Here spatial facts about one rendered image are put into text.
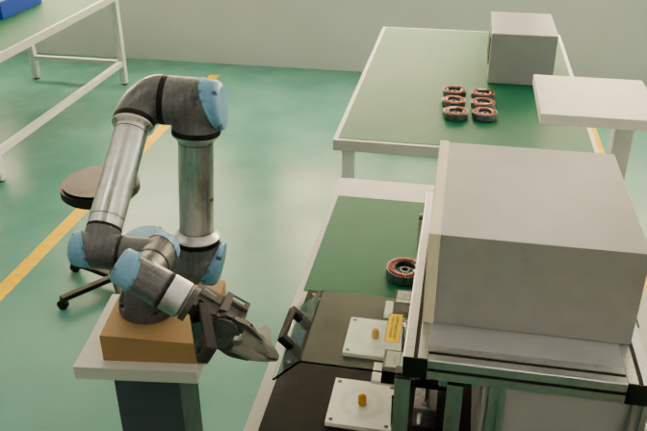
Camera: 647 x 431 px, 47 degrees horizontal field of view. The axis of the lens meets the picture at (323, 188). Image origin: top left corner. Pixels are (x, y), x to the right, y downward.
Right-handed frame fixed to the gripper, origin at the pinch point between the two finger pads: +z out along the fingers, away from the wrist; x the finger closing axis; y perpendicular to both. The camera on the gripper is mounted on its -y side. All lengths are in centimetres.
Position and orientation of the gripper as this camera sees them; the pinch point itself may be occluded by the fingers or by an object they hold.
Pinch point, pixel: (271, 358)
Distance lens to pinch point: 150.1
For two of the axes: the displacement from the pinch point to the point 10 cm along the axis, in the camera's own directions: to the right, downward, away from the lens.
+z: 8.6, 5.1, 0.9
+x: -4.9, 7.4, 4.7
